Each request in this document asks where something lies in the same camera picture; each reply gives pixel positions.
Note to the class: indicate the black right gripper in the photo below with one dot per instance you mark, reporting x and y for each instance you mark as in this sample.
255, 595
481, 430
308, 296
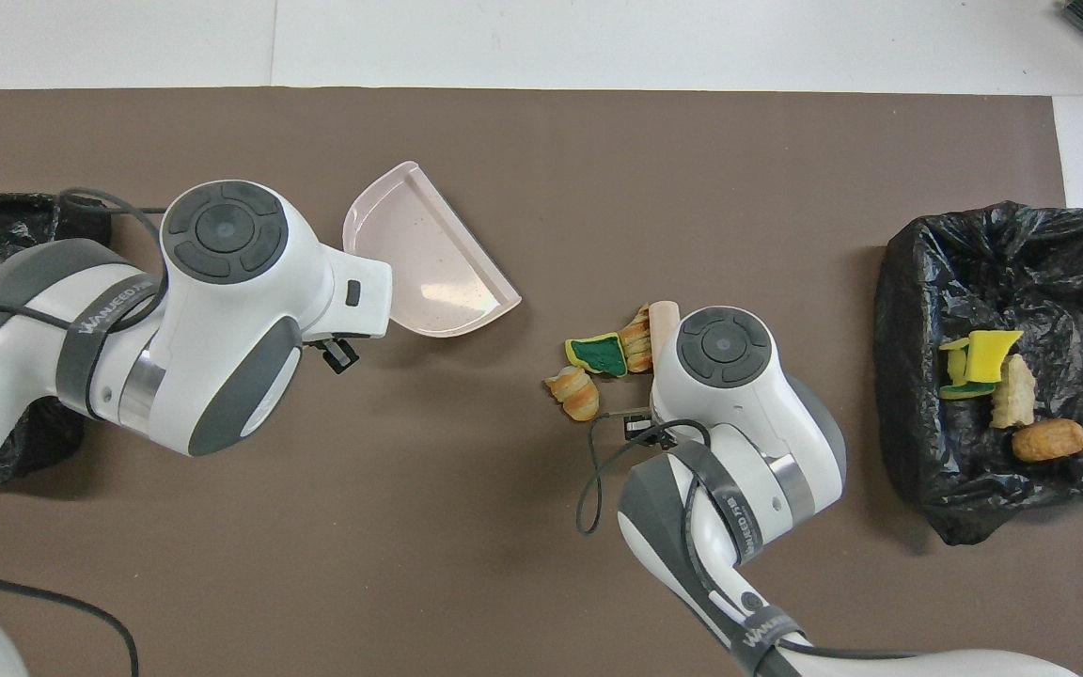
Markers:
645, 430

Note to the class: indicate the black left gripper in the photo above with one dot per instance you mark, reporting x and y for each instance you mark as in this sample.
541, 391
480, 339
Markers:
339, 355

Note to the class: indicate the toy croissant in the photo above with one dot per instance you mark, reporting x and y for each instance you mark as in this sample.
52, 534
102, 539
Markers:
636, 340
575, 395
1013, 395

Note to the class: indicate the green and yellow sponge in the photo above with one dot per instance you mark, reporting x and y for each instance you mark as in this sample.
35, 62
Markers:
598, 354

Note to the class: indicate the beige brush black bristles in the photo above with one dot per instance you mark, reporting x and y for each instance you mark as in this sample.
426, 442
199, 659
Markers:
664, 324

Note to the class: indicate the beige plastic dustpan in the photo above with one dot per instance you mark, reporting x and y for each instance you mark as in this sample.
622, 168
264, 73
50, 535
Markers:
419, 263

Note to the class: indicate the yellow sponge wedge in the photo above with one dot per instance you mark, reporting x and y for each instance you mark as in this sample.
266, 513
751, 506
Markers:
955, 371

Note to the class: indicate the notched yellow sponge piece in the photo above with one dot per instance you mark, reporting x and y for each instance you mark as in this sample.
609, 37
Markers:
993, 354

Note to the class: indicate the brown bread roll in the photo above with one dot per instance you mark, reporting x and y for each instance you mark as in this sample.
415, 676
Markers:
1050, 440

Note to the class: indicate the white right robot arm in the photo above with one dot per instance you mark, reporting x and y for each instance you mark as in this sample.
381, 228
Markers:
748, 404

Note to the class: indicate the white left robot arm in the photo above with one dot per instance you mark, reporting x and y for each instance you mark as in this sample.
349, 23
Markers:
222, 310

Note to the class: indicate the black bag lined bin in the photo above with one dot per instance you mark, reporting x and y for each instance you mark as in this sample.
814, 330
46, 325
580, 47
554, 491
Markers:
1002, 263

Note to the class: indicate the brown table mat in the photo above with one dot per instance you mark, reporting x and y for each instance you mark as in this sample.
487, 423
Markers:
692, 169

